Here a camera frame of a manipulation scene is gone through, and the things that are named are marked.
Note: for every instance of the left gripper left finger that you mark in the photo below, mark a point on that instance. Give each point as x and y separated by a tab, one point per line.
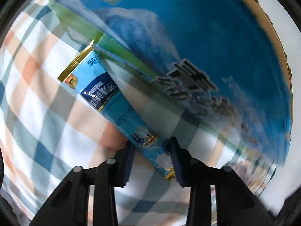
68	203

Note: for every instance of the plaid checkered blanket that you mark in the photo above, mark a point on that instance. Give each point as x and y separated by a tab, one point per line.
47	129

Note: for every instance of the brown cardboard box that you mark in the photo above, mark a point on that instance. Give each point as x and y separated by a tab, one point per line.
222	60

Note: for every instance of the blue Nestle sachet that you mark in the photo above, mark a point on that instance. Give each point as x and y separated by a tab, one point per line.
88	77

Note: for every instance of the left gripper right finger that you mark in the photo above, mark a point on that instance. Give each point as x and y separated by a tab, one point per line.
235	203

